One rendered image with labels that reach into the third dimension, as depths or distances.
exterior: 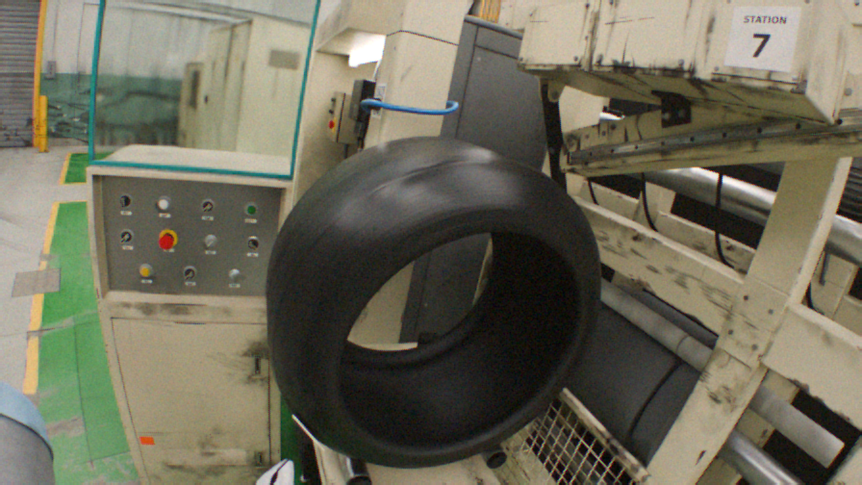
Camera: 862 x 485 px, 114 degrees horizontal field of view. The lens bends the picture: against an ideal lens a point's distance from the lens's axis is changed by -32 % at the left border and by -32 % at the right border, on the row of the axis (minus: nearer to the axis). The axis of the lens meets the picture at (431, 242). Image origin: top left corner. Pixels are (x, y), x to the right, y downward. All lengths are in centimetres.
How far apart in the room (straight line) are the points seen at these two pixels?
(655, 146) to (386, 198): 49
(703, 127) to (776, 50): 23
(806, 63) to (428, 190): 47
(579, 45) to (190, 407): 144
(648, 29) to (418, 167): 40
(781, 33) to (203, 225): 124
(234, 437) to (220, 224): 75
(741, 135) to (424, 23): 60
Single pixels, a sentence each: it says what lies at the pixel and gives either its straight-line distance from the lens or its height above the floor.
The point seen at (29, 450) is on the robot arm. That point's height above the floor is 130.
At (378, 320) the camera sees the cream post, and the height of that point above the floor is 102.
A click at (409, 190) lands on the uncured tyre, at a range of 50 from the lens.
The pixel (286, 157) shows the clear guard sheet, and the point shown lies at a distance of 111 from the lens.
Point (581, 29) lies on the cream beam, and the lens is 79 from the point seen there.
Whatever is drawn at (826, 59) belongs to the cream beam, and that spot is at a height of 170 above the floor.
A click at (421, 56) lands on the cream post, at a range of 86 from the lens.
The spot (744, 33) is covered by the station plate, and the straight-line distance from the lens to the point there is 59.
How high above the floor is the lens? 151
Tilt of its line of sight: 18 degrees down
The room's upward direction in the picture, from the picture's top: 12 degrees clockwise
